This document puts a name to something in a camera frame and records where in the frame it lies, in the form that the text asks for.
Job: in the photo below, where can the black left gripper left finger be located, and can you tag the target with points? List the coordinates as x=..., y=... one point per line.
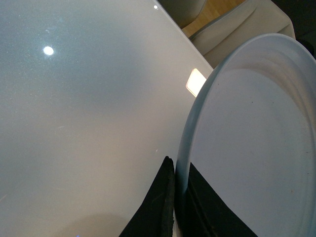
x=154, y=217

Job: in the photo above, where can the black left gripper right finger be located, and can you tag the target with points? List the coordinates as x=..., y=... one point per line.
x=209, y=209

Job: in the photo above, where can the light blue round plate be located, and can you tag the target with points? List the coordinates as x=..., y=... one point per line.
x=249, y=142

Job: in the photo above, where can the beige chair right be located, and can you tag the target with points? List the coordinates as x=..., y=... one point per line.
x=222, y=36

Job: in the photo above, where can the beige chair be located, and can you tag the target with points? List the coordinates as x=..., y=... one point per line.
x=222, y=36
x=183, y=12

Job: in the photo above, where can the beige chair left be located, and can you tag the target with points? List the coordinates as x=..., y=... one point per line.
x=183, y=12

